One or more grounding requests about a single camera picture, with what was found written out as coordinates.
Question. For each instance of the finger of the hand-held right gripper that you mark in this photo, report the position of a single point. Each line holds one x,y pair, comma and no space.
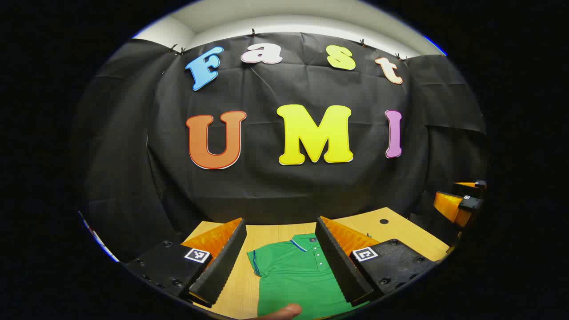
449,206
471,187

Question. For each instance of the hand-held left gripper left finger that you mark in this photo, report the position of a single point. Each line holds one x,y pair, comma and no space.
222,266

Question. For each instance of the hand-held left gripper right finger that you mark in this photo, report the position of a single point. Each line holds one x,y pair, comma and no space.
338,262

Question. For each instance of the green T-shirt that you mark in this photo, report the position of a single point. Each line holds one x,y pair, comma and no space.
289,275

